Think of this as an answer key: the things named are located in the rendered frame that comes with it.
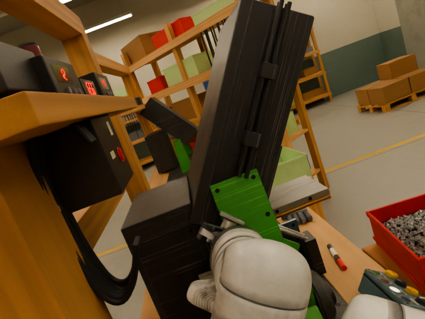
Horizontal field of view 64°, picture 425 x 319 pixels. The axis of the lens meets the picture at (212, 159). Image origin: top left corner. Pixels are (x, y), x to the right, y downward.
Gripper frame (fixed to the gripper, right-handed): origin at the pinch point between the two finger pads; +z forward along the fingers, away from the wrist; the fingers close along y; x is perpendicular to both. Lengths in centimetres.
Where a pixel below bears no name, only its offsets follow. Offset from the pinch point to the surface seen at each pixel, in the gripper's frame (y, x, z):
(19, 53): 40.8, -12.6, -9.9
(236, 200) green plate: 0.8, -5.6, 18.1
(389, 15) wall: -233, -589, 796
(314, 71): -121, -386, 830
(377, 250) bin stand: -51, -9, 54
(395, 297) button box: -36.4, -1.3, 12.3
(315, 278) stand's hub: -13.0, -0.4, -6.0
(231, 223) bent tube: -0.1, -0.9, 14.6
